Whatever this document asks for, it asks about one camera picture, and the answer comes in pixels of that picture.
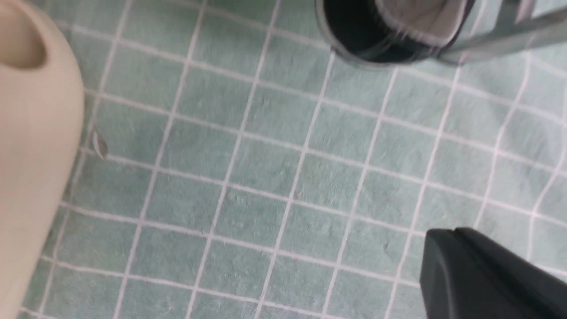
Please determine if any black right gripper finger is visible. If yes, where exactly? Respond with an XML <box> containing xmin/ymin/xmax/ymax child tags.
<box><xmin>419</xmin><ymin>227</ymin><xmax>567</xmax><ymax>319</ymax></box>

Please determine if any metal shoe rack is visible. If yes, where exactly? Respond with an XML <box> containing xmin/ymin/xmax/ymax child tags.
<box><xmin>437</xmin><ymin>0</ymin><xmax>567</xmax><ymax>66</ymax></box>

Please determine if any green checked floor cloth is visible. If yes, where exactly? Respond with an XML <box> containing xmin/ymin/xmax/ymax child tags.
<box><xmin>18</xmin><ymin>0</ymin><xmax>567</xmax><ymax>319</ymax></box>

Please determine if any right cream foam slipper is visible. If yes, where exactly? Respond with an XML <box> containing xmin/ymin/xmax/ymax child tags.
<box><xmin>0</xmin><ymin>0</ymin><xmax>85</xmax><ymax>319</ymax></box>

